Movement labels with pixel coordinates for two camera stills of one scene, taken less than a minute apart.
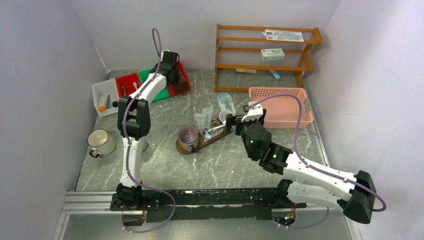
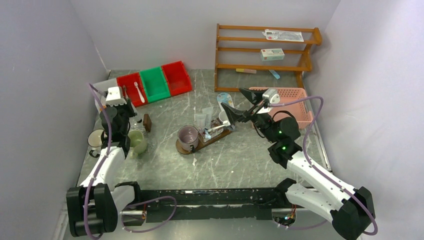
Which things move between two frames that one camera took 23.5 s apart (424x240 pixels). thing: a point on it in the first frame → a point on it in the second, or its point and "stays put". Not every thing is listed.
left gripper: x=178 y=78 → x=128 y=107
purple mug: x=188 y=136 stays put
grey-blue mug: x=222 y=115 stays put
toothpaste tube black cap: x=208 y=112 stays put
